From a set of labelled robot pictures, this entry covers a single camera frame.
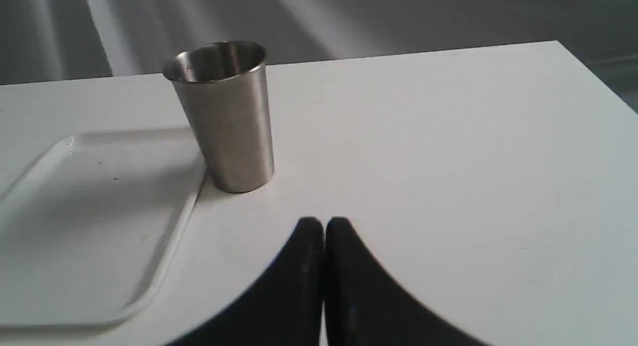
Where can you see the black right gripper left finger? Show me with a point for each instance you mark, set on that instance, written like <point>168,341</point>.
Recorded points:
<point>283,307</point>

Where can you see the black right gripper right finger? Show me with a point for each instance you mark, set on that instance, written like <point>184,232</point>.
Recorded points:
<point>365,306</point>

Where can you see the stainless steel cup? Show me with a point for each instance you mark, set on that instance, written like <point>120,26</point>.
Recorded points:
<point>223,90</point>

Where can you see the white plastic tray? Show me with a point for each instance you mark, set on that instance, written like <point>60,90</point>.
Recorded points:
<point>89,229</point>

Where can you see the grey fabric backdrop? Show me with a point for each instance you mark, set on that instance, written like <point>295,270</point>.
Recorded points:
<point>50,40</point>

